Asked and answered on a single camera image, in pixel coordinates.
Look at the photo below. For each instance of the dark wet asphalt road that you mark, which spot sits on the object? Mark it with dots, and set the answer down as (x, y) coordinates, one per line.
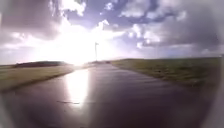
(133, 100)

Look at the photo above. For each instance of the grass field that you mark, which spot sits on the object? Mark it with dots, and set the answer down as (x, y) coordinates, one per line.
(176, 68)

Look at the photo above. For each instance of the dark wood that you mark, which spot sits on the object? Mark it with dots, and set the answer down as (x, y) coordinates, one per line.
(40, 64)

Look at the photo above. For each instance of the grass verge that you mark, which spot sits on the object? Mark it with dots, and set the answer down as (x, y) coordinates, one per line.
(26, 76)

